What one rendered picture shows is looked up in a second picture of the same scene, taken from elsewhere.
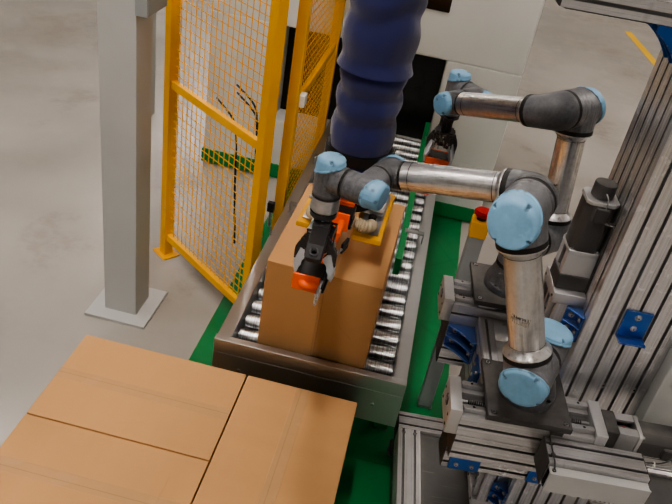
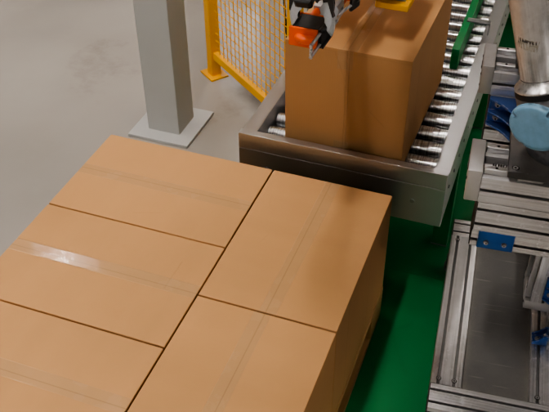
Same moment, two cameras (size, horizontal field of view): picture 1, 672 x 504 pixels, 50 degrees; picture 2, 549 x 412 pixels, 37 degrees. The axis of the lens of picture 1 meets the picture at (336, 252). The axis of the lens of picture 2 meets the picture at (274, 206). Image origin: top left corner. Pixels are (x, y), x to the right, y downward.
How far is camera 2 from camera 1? 0.43 m
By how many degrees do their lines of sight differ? 14
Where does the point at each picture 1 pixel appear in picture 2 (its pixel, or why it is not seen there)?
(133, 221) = (166, 29)
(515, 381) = (526, 118)
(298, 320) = (325, 108)
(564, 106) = not seen: outside the picture
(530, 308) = (537, 27)
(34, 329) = (78, 150)
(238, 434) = (257, 224)
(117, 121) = not seen: outside the picture
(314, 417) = (341, 209)
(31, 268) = (78, 94)
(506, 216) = not seen: outside the picture
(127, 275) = (167, 90)
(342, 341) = (375, 129)
